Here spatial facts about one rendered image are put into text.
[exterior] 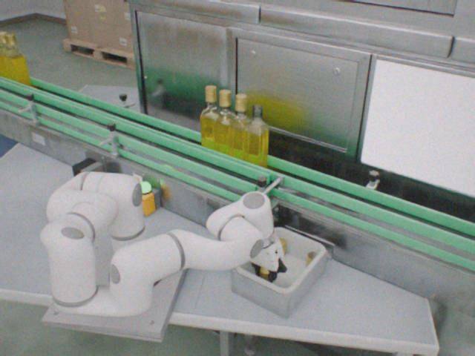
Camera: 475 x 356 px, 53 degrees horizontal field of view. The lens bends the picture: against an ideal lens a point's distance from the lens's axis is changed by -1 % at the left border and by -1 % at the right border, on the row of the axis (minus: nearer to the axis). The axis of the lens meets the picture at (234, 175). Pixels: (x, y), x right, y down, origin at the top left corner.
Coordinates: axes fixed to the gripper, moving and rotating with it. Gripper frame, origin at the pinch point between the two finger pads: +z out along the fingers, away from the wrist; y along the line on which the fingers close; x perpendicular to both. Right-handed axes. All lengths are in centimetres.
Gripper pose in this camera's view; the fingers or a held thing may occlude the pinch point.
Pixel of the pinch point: (266, 271)
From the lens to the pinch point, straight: 132.4
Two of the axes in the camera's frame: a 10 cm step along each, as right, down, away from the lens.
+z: 1.4, 7.1, 6.9
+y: -8.3, -2.9, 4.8
